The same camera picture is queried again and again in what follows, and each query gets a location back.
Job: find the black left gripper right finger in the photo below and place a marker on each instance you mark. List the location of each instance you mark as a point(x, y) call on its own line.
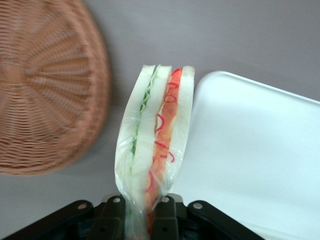
point(170, 220)

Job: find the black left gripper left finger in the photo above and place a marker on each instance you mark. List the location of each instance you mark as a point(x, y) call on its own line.
point(107, 220)

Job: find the triangle sandwich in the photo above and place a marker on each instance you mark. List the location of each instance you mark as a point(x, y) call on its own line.
point(147, 140)

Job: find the cream rectangular tray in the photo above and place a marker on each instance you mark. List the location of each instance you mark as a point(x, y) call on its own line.
point(250, 155)

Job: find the round brown wicker basket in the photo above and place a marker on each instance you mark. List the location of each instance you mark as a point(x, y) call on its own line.
point(45, 87)

